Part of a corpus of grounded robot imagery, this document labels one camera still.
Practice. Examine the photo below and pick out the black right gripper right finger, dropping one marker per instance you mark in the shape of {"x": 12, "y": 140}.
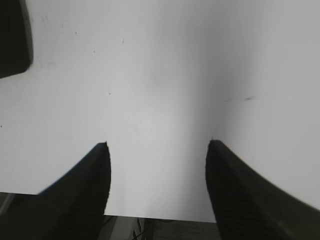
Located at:
{"x": 247, "y": 206}

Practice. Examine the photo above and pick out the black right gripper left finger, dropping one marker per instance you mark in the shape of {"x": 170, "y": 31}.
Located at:
{"x": 72, "y": 208}

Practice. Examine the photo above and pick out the black tote bag tan handles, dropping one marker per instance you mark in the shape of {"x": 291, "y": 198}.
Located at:
{"x": 16, "y": 41}

